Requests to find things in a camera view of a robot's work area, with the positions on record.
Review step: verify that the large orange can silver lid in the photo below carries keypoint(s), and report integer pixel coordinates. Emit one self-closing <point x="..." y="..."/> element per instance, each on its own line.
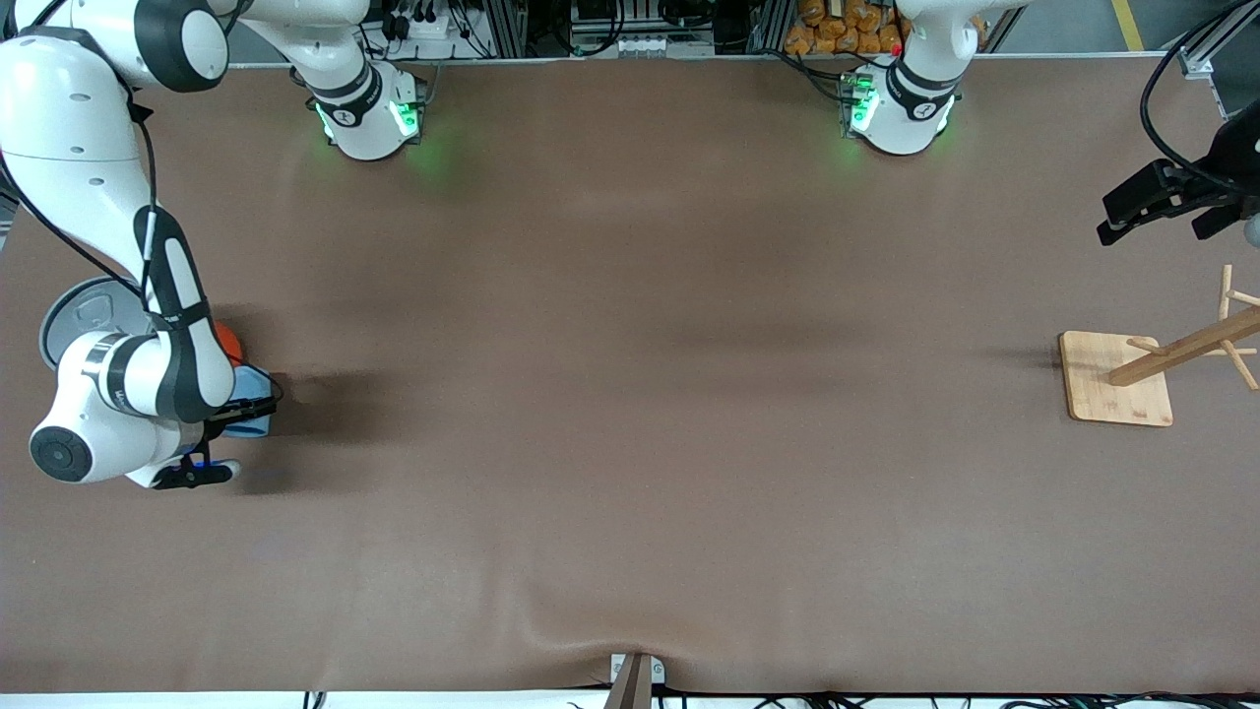
<point x="84" y="315"/>

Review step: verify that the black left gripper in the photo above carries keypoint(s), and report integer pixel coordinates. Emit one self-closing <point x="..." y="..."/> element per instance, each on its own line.
<point x="1232" y="163"/>

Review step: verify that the orange snack bags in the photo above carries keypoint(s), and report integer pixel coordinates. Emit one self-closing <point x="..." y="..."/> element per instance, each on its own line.
<point x="837" y="28"/>

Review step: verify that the aluminium profile rail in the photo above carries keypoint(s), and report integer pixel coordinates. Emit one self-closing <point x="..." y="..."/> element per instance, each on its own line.
<point x="1216" y="54"/>

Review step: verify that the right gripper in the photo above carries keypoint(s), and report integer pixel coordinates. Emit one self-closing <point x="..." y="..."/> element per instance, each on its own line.
<point x="222" y="411"/>

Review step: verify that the light blue plastic cup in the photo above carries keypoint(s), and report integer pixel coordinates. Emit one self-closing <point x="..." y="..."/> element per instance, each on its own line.
<point x="254" y="384"/>

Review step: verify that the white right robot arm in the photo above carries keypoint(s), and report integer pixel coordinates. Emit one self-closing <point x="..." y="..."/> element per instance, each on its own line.
<point x="69" y="108"/>

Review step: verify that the white power strip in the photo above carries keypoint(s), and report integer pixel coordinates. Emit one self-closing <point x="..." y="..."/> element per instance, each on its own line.
<point x="425" y="25"/>

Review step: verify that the wooden cup rack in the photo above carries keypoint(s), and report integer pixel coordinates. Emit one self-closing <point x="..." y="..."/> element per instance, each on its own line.
<point x="1117" y="379"/>

